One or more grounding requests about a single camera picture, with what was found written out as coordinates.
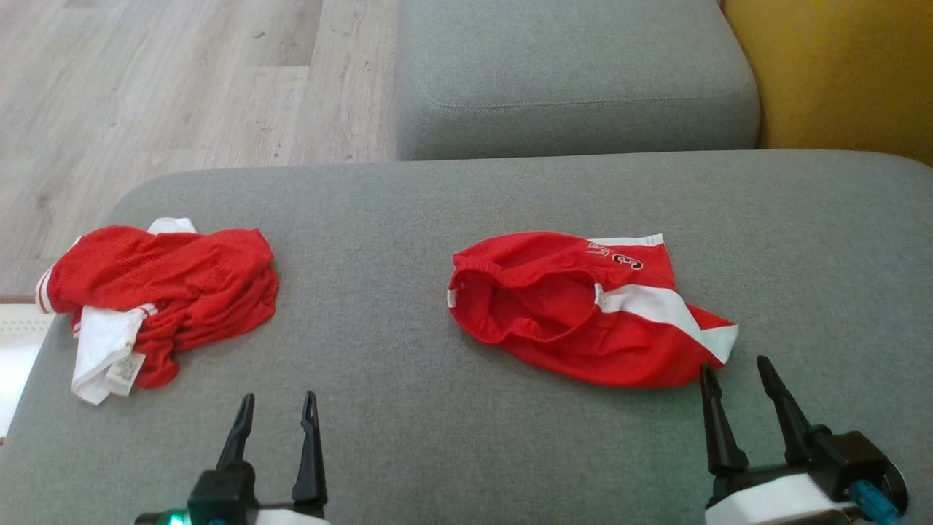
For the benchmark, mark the red shorts white band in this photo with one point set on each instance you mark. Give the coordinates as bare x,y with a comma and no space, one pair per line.
539,313

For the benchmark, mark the red mesh jersey white stripes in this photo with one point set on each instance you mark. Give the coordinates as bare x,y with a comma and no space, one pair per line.
182,277

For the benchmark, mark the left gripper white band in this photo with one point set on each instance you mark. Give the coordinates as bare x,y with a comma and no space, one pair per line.
291,518

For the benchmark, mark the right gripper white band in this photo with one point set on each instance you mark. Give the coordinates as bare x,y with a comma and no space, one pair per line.
765,503

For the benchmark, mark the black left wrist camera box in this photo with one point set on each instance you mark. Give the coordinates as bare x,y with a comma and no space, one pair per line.
222,496

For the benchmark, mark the white rug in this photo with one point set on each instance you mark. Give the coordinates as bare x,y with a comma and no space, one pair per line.
18,350

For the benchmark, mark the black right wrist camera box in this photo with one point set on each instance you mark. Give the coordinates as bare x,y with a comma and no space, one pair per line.
853,459

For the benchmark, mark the grey sofa seat cushion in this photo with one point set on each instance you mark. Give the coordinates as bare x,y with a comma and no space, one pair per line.
576,65

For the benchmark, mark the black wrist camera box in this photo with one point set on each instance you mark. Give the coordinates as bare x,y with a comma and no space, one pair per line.
853,459
222,496

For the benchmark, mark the large grey fabric ottoman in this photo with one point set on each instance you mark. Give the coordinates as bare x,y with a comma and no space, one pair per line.
437,219

